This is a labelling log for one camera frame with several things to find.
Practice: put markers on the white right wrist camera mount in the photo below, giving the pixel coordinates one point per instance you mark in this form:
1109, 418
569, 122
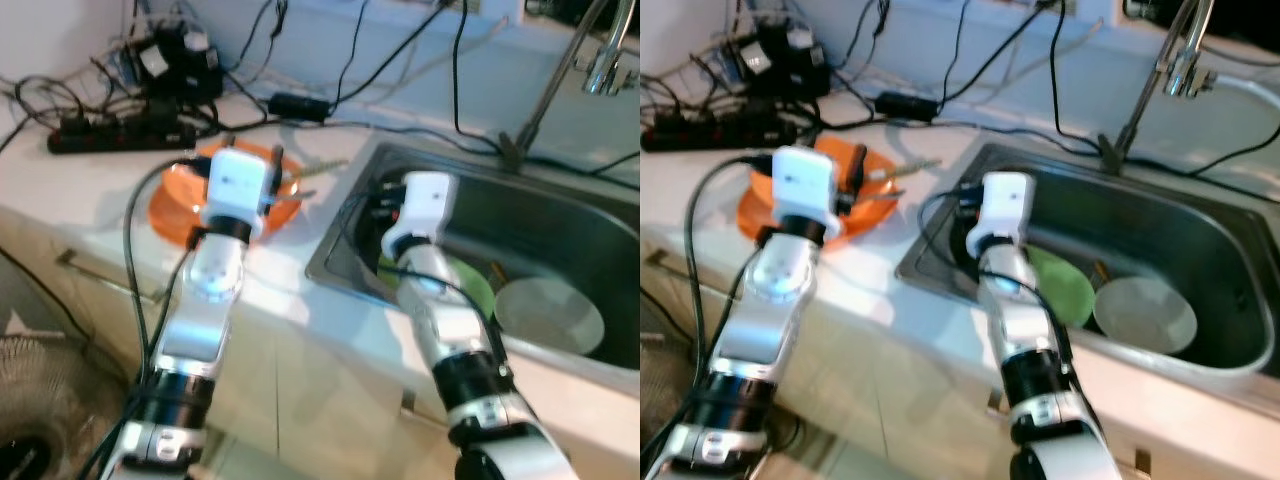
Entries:
1008, 205
425, 205

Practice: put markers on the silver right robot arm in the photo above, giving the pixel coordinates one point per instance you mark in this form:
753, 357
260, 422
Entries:
450, 330
1030, 330

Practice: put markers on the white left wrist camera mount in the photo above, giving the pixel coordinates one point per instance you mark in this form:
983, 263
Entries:
805, 185
235, 185

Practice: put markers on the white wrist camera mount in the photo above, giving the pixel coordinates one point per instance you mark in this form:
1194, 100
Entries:
425, 205
805, 185
1008, 205
235, 185

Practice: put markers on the orange plastic bowl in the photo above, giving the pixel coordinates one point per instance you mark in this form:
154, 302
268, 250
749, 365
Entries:
180, 195
765, 190

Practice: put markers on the stainless steel sink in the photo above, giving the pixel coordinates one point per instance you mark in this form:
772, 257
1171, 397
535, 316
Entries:
540, 220
1150, 220

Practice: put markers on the small black adapter brick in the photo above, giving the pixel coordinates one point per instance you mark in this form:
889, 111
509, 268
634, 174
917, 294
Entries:
905, 106
298, 107

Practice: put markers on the cream kitchen cabinet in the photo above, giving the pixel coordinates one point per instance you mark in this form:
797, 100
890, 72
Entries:
900, 390
300, 390

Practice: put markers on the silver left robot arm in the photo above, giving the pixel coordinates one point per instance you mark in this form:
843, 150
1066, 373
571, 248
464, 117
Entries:
200, 300
780, 300

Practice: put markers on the black power strip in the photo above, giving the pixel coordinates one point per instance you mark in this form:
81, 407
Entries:
700, 135
100, 138

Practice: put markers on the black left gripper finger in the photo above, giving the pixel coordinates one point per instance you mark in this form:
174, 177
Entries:
858, 165
277, 165

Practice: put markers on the black charger block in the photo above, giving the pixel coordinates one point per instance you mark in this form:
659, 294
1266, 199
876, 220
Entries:
785, 60
180, 65

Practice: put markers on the metal sink faucet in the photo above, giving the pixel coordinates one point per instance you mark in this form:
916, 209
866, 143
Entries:
1112, 158
512, 155

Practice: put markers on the white plate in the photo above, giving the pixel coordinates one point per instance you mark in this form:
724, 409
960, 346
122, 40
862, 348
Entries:
1145, 315
550, 315

